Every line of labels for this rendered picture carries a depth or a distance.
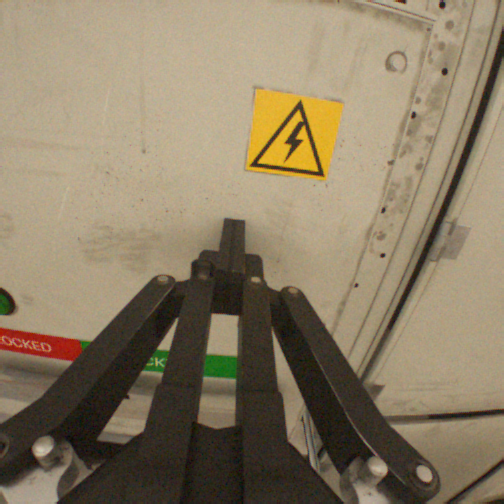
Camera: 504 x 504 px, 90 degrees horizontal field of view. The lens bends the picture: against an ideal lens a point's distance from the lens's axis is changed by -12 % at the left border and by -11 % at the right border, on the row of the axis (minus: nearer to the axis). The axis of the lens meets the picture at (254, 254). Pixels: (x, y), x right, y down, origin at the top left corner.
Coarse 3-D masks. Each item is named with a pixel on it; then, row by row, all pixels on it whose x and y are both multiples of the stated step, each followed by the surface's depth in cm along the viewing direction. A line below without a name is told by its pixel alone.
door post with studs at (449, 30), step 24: (408, 0) 23; (432, 0) 23; (456, 0) 22; (456, 24) 23; (432, 48) 25; (456, 48) 25; (432, 72) 26; (432, 96) 27; (432, 120) 28; (408, 144) 29; (408, 168) 31; (408, 192) 32; (384, 216) 34; (384, 240) 35; (384, 264) 37; (360, 288) 39; (360, 312) 41; (336, 336) 43
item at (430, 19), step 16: (352, 0) 14; (368, 0) 14; (384, 0) 14; (416, 16) 14; (432, 16) 14; (432, 32) 15; (416, 96) 17; (400, 144) 18; (384, 192) 20; (368, 240) 22; (352, 288) 24
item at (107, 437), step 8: (0, 416) 33; (8, 416) 33; (104, 432) 34; (112, 432) 34; (296, 432) 38; (96, 440) 33; (104, 440) 33; (112, 440) 34; (120, 440) 34; (128, 440) 34; (296, 440) 37; (304, 440) 37; (304, 448) 36; (304, 456) 36
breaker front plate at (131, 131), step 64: (0, 0) 13; (64, 0) 13; (128, 0) 14; (192, 0) 14; (256, 0) 14; (320, 0) 14; (0, 64) 15; (64, 64) 15; (128, 64) 15; (192, 64) 16; (256, 64) 16; (320, 64) 16; (384, 64) 16; (0, 128) 17; (64, 128) 17; (128, 128) 17; (192, 128) 17; (384, 128) 18; (0, 192) 19; (64, 192) 19; (128, 192) 19; (192, 192) 19; (256, 192) 20; (320, 192) 20; (0, 256) 21; (64, 256) 22; (128, 256) 22; (192, 256) 22; (320, 256) 22; (0, 320) 25; (64, 320) 25
